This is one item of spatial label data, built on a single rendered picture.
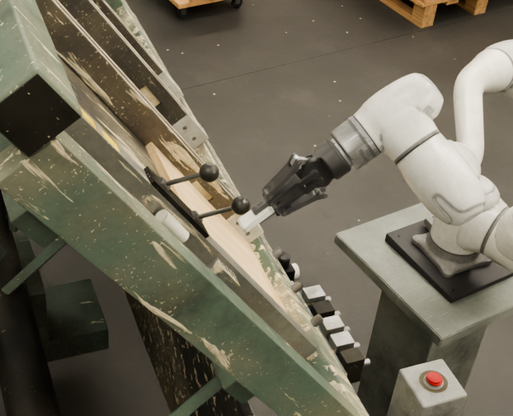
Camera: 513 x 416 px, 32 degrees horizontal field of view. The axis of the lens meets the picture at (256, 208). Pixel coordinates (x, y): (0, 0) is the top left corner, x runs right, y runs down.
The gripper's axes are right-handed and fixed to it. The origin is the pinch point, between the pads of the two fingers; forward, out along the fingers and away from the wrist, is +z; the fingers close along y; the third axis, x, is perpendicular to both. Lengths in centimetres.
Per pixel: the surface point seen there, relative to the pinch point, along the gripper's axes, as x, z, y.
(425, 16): 304, -118, 252
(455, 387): -15, -10, 69
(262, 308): 7.1, 13.8, 32.0
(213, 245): 7.5, 11.7, 7.1
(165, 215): 4.3, 13.4, -10.0
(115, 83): 49, 11, -10
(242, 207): 3.1, 1.2, -0.9
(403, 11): 324, -111, 255
